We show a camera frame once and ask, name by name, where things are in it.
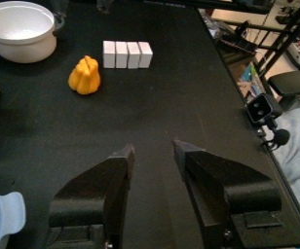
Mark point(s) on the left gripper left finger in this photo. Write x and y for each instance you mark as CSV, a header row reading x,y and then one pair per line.
x,y
95,194

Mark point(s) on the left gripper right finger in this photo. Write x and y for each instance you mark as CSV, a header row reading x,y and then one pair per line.
x,y
226,188

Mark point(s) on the yellow toy squash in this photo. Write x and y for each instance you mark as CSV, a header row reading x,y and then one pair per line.
x,y
85,78

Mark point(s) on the black round clamp knob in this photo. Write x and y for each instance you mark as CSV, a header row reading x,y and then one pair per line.
x,y
281,136

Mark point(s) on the light blue toy bowl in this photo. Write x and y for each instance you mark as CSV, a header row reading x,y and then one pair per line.
x,y
0,217

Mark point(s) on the colourful cardboard box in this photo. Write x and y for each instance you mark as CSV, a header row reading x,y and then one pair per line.
x,y
250,79

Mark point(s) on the black office chair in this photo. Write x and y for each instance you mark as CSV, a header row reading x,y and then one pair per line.
x,y
293,82

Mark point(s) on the white rectangular block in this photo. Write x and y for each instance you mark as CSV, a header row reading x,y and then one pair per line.
x,y
121,55
146,55
109,55
133,55

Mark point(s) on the black gear case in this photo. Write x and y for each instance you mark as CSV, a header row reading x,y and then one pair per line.
x,y
237,39

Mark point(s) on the white toy cooking pot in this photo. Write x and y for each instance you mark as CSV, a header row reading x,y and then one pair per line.
x,y
24,48

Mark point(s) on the black table-edge camera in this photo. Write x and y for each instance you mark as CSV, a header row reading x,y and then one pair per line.
x,y
261,108

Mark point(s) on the black metal frame strut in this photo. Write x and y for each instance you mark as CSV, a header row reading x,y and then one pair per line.
x,y
285,35

